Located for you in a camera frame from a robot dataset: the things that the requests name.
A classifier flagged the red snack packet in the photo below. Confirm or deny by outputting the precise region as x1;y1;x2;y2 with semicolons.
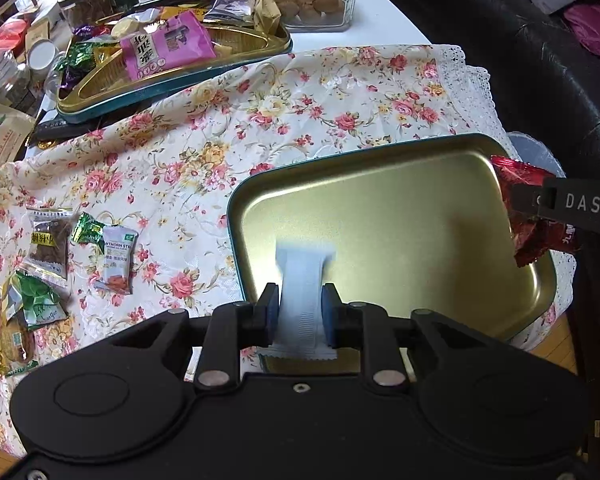
490;155;579;268

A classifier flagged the large green snack packet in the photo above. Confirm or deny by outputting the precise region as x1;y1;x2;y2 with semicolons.
2;271;68;332

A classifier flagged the small green candy wrapper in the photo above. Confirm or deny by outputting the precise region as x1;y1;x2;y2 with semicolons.
71;212;105;252

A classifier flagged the gold tray with snacks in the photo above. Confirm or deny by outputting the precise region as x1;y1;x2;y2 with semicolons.
57;24;292;124

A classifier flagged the black remote control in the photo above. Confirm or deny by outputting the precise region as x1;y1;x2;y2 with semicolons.
31;118;96;143

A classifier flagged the white snack packet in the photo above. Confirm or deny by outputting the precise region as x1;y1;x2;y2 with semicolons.
261;242;337;361

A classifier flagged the floral tablecloth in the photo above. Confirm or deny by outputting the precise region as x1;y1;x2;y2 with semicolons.
0;43;578;458

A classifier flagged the clear brown nut packet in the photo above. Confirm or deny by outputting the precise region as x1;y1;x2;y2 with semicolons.
21;208;73;288

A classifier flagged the white hawthorn stick packet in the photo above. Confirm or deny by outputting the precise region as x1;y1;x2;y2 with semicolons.
95;226;137;295

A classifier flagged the black leather sofa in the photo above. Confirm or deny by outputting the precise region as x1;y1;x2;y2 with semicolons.
390;0;600;180

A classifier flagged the pink snack bag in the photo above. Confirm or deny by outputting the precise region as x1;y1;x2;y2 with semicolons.
121;11;216;80

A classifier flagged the empty gold tin tray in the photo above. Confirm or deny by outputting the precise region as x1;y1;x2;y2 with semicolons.
227;134;558;340

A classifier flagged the small glass jar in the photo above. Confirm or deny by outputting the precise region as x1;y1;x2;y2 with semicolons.
0;50;31;108

